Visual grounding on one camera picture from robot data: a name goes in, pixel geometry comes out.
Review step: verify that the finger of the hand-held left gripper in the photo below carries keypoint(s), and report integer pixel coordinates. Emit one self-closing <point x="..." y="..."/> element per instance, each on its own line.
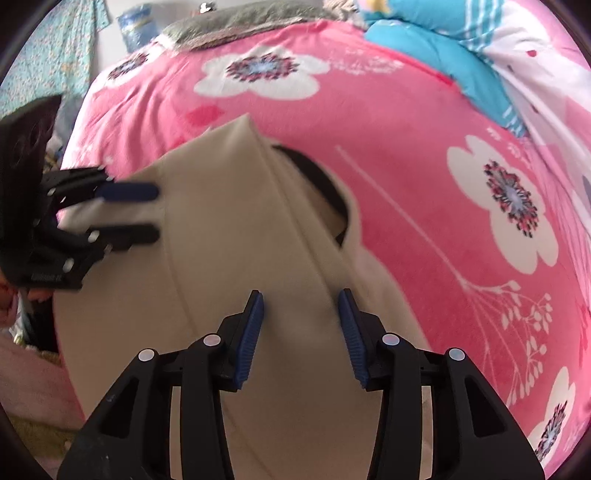
<point x="131" y="192"/>
<point x="134" y="234"/>

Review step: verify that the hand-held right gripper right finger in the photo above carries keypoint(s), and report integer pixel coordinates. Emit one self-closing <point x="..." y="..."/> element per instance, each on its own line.
<point x="352" y="337"/>

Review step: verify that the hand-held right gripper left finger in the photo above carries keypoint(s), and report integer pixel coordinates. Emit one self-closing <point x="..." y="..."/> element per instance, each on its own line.
<point x="249" y="337"/>

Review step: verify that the beige garment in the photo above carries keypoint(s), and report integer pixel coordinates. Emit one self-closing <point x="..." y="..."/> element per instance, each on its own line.
<point x="221" y="240"/>

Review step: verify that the light blue floral cloth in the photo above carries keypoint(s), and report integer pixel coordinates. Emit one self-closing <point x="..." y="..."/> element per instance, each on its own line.
<point x="51" y="50"/>

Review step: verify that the blue water jug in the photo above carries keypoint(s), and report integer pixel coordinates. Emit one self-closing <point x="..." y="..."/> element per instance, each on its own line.
<point x="136" y="25"/>

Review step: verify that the pink cloth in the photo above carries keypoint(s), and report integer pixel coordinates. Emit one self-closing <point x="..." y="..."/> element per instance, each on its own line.
<point x="32" y="383"/>

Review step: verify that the grey pillow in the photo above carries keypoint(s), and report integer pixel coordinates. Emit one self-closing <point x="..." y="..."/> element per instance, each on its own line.
<point x="240" y="23"/>

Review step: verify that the pink floral bed sheet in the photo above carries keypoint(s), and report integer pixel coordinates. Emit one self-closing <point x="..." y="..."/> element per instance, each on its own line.
<point x="392" y="138"/>

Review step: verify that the yellow-green rug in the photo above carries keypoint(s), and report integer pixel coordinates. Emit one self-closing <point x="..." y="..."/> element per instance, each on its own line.
<point x="41" y="434"/>

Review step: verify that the blue pink white quilt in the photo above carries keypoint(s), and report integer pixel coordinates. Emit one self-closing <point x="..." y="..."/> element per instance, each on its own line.
<point x="461" y="64"/>

